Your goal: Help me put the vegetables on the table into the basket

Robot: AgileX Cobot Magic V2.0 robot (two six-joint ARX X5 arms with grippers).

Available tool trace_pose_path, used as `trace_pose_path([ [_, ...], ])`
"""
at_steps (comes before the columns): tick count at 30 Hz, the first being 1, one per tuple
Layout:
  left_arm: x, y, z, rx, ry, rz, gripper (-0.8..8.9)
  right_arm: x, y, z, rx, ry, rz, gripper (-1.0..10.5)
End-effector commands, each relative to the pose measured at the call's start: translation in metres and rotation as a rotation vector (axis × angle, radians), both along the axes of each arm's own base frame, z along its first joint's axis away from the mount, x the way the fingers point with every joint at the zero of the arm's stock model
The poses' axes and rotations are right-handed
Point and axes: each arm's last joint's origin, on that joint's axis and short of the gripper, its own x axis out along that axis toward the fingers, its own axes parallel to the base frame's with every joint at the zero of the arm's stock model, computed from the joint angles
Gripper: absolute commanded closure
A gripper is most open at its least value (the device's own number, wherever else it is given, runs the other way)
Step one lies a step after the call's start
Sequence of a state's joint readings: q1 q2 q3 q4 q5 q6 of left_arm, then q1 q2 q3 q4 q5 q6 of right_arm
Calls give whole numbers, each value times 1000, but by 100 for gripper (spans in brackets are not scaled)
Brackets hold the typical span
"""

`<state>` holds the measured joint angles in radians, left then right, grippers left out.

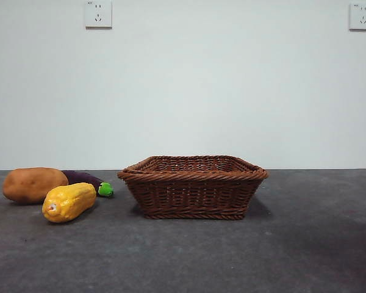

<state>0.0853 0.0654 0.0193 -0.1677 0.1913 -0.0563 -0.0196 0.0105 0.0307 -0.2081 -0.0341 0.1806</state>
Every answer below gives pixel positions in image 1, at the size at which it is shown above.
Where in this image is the white wall socket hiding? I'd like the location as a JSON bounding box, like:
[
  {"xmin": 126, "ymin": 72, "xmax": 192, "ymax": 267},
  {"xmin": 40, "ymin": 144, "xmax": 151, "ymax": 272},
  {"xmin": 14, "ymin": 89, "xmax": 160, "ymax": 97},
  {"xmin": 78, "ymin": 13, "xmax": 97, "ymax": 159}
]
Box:
[
  {"xmin": 349, "ymin": 2, "xmax": 366, "ymax": 31},
  {"xmin": 85, "ymin": 0, "xmax": 113, "ymax": 30}
]

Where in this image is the brown wicker basket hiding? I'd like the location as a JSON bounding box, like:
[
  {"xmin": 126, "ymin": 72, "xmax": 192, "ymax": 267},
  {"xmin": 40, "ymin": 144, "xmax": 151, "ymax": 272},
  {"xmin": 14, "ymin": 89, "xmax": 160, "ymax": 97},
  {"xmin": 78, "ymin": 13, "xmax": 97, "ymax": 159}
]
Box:
[{"xmin": 117, "ymin": 155, "xmax": 270, "ymax": 220}]

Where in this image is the brown potato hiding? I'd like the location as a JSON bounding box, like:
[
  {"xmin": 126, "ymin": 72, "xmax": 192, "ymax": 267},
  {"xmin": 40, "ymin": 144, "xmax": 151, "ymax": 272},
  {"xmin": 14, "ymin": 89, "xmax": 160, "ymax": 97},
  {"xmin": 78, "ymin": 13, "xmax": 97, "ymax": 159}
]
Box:
[{"xmin": 2, "ymin": 167, "xmax": 70, "ymax": 204}]

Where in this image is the yellow corn cob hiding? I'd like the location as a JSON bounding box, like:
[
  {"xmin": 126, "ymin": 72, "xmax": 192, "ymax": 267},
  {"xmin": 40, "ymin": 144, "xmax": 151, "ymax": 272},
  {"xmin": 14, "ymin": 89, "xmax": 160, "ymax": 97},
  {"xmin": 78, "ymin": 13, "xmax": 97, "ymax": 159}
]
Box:
[{"xmin": 41, "ymin": 182, "xmax": 97, "ymax": 224}]

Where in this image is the purple eggplant with green stem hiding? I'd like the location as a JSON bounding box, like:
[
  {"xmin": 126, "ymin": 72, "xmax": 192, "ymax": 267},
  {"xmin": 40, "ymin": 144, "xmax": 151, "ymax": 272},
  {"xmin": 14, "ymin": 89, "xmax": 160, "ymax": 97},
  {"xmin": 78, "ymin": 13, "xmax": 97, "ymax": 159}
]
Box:
[{"xmin": 62, "ymin": 170, "xmax": 114, "ymax": 198}]

